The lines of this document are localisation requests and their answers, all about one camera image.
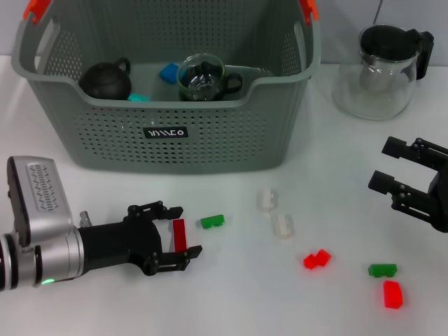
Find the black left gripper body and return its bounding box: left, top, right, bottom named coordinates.
left=76, top=204, right=165, bottom=277

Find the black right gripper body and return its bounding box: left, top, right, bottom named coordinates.
left=428, top=163, right=448, bottom=235

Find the dark red toy brick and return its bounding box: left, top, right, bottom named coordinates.
left=172, top=219, right=188, bottom=253

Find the green toy brick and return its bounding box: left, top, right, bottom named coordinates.
left=367, top=263, right=398, bottom=279
left=200, top=214, right=226, bottom=230

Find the bright red toy brick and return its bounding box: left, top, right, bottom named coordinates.
left=383, top=279, right=404, bottom=309

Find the orange-red notched toy brick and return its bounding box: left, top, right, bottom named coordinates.
left=302, top=248, right=333, bottom=270

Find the glass teacup with black base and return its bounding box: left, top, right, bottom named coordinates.
left=177, top=52, right=244, bottom=102

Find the blue square toy brick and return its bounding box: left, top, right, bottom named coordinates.
left=160, top=62, right=180, bottom=85

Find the grey-green perforated storage basket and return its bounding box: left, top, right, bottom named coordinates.
left=11, top=0, right=322, bottom=175

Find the clear toy brick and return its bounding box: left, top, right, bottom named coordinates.
left=271, top=212, right=297, bottom=241
left=256, top=188, right=279, bottom=213

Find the glass teapot with black lid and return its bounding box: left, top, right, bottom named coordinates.
left=331, top=24, right=435, bottom=122

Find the black clay teapot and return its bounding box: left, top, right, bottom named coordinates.
left=78, top=57, right=133, bottom=102

